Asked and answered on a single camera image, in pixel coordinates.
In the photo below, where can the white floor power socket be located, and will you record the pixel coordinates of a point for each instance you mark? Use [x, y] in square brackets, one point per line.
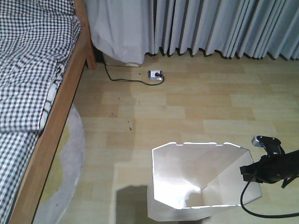
[155, 75]

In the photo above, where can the white sheer curtain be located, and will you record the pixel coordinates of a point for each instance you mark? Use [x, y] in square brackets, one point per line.
[120, 30]

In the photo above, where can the grey pleated curtain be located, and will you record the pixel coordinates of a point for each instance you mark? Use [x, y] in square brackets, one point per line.
[254, 28]

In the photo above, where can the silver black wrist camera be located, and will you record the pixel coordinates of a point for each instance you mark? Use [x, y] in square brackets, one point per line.
[271, 145]

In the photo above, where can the white plastic trash bin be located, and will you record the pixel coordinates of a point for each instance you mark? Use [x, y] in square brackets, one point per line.
[192, 181]

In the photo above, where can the grey round rug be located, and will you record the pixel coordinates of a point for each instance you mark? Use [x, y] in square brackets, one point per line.
[64, 173]

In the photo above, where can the black white checkered blanket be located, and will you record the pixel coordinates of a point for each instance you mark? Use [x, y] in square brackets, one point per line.
[37, 38]

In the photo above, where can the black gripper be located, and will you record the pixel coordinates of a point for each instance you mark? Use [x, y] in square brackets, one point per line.
[272, 169]

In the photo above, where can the wooden bed frame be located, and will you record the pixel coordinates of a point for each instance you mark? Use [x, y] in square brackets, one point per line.
[37, 171]

